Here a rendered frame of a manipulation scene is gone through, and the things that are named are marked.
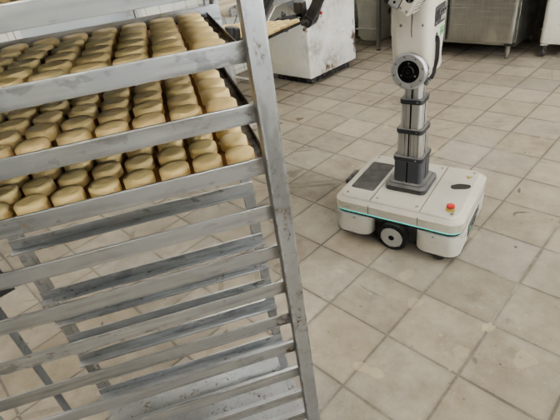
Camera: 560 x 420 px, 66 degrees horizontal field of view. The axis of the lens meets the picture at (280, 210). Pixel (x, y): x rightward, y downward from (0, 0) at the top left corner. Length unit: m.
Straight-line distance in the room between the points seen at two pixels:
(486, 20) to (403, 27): 3.25
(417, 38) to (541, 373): 1.36
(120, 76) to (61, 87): 0.08
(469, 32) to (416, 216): 3.39
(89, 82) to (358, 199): 1.75
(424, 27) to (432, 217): 0.83
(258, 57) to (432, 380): 1.43
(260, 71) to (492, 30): 4.63
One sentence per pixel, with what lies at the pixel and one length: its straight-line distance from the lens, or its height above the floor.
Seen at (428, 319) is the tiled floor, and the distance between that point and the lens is 1.97.
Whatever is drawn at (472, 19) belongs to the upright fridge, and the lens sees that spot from 5.23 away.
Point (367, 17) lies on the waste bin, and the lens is 6.29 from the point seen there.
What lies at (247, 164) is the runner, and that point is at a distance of 0.69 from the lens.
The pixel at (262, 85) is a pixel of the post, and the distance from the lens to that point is 0.62.
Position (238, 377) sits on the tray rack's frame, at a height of 0.15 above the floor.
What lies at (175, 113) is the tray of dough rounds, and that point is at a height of 1.24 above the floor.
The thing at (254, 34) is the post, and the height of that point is 1.35.
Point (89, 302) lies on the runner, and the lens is 0.82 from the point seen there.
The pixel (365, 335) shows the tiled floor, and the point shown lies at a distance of 1.90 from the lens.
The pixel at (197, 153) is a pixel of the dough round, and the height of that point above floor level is 1.15.
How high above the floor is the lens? 1.46
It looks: 33 degrees down
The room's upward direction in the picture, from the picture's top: 9 degrees counter-clockwise
